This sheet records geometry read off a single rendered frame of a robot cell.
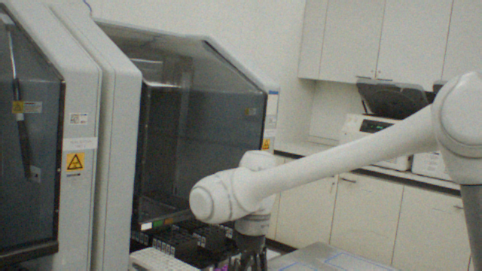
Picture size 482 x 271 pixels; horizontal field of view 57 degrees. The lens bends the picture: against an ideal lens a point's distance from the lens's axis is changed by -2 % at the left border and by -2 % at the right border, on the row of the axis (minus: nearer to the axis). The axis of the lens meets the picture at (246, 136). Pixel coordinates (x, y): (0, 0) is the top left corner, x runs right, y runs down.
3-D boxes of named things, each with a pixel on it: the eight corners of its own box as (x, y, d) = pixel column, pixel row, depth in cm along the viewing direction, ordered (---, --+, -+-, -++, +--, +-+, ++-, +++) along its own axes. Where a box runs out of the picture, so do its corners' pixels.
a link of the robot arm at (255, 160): (246, 201, 124) (218, 211, 113) (253, 145, 122) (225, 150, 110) (282, 211, 118) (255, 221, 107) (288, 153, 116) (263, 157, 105)
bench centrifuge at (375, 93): (334, 158, 354) (346, 76, 346) (367, 153, 402) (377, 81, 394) (403, 173, 320) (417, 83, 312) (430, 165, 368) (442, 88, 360)
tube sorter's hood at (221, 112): (48, 192, 164) (58, 16, 156) (170, 175, 212) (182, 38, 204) (138, 233, 134) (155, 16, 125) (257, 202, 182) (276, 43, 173)
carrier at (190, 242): (193, 252, 160) (194, 236, 159) (197, 254, 159) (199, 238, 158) (169, 260, 151) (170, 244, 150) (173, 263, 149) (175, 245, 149)
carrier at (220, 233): (221, 242, 172) (222, 227, 171) (225, 245, 171) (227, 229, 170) (199, 250, 163) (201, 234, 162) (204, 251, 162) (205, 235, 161)
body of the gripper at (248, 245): (253, 239, 112) (248, 274, 113) (272, 232, 118) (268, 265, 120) (230, 230, 116) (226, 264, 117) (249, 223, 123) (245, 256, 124)
